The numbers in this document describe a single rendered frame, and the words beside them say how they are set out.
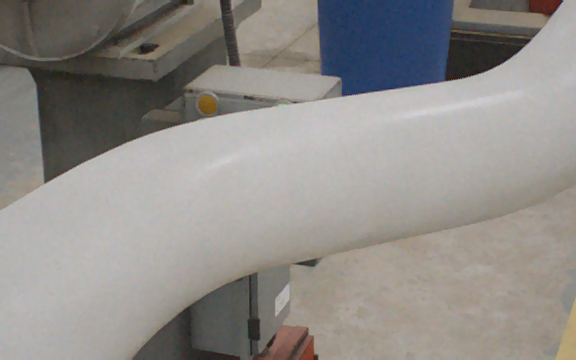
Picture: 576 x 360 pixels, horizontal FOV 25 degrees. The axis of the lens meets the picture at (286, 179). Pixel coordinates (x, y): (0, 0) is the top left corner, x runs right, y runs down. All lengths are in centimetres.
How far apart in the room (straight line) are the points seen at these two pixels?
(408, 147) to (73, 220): 14
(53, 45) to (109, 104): 19
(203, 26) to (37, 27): 26
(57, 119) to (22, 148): 274
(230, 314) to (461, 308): 164
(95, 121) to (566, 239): 228
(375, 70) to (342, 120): 377
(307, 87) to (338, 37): 278
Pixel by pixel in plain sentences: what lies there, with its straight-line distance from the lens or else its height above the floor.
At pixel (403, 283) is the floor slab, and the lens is 350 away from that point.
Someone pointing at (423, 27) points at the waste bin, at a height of 44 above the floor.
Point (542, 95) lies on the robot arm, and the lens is 56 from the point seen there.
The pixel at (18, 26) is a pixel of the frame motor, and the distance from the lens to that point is 156.
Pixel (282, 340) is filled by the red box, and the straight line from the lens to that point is 196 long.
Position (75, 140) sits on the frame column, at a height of 97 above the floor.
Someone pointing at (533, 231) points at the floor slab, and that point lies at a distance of 384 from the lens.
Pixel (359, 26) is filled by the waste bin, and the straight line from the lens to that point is 418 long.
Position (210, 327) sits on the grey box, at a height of 70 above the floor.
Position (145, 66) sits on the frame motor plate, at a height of 111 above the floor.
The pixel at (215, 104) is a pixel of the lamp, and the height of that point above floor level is 111.
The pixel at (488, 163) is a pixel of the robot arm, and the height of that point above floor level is 139.
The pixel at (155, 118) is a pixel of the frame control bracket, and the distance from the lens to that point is 161.
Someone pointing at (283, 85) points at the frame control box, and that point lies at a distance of 147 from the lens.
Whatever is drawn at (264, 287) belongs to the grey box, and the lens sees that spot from 180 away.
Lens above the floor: 158
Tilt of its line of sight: 22 degrees down
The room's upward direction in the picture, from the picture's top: straight up
